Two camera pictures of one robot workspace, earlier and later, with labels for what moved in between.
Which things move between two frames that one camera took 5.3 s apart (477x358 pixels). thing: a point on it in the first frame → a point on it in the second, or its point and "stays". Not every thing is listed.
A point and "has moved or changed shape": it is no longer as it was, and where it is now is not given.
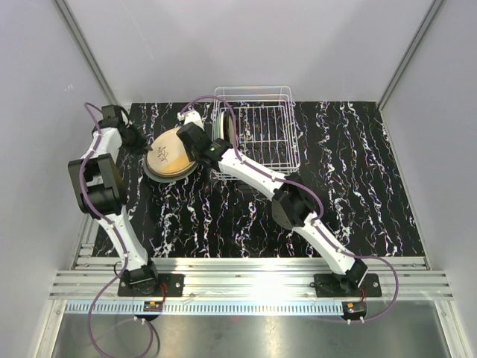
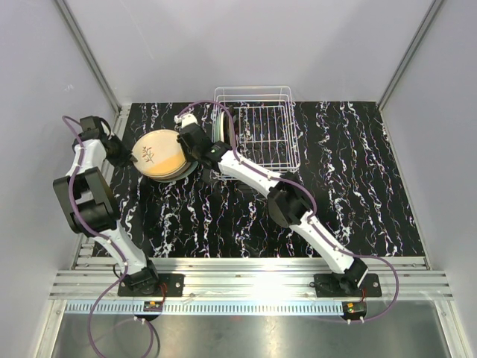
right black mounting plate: (329, 286) stays
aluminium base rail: (251, 278) stays
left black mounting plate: (174, 286) stays
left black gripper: (142, 145) → (126, 157)
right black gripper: (203, 132) stays
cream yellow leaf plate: (168, 155) has moved or changed shape
